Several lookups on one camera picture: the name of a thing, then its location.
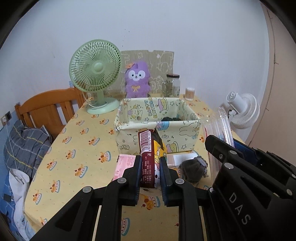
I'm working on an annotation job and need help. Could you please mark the pink paper packet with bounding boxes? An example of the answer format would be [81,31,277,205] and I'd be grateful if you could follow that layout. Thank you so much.
[113,154,136,180]

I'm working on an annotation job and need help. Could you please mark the patterned fabric storage box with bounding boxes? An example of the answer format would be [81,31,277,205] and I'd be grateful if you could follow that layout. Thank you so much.
[114,97,201,155]

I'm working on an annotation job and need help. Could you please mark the green cartoon board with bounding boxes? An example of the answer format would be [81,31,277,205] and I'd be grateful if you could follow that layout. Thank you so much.
[104,50,174,96]

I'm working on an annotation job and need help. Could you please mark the black plastic bag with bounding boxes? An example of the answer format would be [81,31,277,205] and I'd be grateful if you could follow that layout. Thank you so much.
[162,117,181,121]

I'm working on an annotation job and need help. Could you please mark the grey plaid blanket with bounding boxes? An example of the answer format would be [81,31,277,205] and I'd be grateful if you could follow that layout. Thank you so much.
[4,120,52,179]

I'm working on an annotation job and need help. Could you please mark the dark grey sock bundle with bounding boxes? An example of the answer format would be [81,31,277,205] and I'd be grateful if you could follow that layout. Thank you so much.
[179,156,208,184]

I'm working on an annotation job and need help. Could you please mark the purple plush bunny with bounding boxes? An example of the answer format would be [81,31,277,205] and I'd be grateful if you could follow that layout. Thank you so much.
[125,61,151,98]

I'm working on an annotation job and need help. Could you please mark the cotton swab container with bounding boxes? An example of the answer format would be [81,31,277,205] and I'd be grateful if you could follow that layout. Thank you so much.
[184,87,195,101]

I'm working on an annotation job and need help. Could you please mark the beige white cloth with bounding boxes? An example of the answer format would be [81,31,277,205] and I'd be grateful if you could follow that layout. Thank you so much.
[166,151,199,168]

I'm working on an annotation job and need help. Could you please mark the green desk fan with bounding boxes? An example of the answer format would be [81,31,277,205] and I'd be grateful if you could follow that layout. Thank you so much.
[69,39,121,114]

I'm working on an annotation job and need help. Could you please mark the clear pack of pens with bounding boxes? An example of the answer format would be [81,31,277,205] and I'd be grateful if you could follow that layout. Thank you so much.
[202,107,234,181]

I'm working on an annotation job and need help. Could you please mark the yellow cartoon tablecloth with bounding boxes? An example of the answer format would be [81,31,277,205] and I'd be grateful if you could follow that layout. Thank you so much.
[25,98,214,233]

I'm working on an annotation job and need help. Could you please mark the yellow dark snack packet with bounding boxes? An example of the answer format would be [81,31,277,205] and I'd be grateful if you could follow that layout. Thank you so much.
[138,128,167,188]

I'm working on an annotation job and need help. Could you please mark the wooden bed headboard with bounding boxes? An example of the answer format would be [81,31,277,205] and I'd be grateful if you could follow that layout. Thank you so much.
[15,87,85,138]

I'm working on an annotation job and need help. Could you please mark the glass jar with lid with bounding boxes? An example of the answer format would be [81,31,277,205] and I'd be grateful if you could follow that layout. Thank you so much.
[162,73,181,97]

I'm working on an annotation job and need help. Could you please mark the white standing fan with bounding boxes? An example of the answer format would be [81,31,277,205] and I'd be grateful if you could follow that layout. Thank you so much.
[226,91,260,130]

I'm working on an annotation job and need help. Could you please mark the wall power socket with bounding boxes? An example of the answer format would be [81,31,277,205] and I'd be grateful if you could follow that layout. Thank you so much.
[1,111,12,126]

